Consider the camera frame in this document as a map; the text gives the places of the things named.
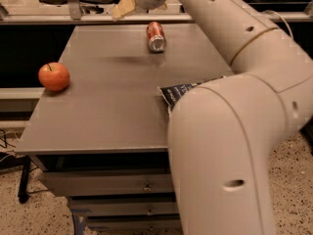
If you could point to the red coke can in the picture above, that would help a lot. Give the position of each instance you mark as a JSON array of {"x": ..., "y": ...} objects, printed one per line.
[{"x": 156, "y": 38}]

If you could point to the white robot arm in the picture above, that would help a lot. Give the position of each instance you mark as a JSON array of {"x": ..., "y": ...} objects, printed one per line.
[{"x": 221, "y": 133}]

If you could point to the grey metal railing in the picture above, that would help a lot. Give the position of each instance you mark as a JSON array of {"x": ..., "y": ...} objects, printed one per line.
[{"x": 76, "y": 12}]

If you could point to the blue chip bag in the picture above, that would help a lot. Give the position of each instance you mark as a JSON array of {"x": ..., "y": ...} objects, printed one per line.
[{"x": 174, "y": 93}]

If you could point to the red apple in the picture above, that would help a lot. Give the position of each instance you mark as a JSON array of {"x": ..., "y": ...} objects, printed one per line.
[{"x": 54, "y": 77}]

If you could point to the grey drawer cabinet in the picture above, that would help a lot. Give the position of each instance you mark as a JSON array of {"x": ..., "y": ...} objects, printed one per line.
[{"x": 111, "y": 117}]

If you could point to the top grey drawer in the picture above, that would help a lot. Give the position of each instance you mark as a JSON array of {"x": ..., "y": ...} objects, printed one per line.
[{"x": 99, "y": 183}]

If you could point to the grey drawer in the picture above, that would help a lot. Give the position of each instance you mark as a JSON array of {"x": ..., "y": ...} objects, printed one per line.
[
  {"x": 99, "y": 183},
  {"x": 134, "y": 222},
  {"x": 125, "y": 205}
]

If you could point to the middle grey drawer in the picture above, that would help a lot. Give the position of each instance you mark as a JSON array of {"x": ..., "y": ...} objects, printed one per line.
[{"x": 125, "y": 205}]

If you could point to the black stand leg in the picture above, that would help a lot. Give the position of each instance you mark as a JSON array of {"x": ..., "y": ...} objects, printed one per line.
[{"x": 22, "y": 194}]

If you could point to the bottom grey drawer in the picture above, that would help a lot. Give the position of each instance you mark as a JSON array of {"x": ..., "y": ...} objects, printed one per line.
[{"x": 134, "y": 222}]

